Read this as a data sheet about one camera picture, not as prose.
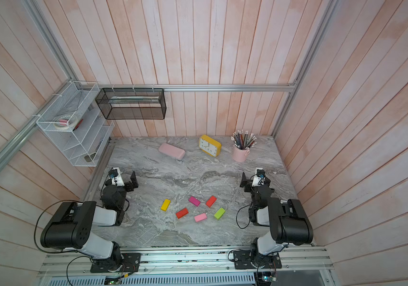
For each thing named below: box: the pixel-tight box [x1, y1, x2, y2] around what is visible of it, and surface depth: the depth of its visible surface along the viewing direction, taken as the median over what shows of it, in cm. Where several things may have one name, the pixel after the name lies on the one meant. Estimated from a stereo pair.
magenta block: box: [188, 196, 202, 207], surface depth 92 cm
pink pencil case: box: [158, 143, 187, 161], surface depth 113 cm
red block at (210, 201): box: [205, 195, 218, 208], surface depth 92 cm
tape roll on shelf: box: [53, 115, 71, 130], surface depth 75 cm
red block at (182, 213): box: [175, 207, 190, 219], surface depth 89 cm
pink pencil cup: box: [232, 144, 250, 163], surface depth 103 cm
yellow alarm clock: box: [199, 134, 222, 158], surface depth 112 cm
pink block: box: [193, 212, 207, 223], surface depth 88 cm
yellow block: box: [160, 199, 172, 212], surface depth 92 cm
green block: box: [213, 207, 227, 220], surface depth 88 cm
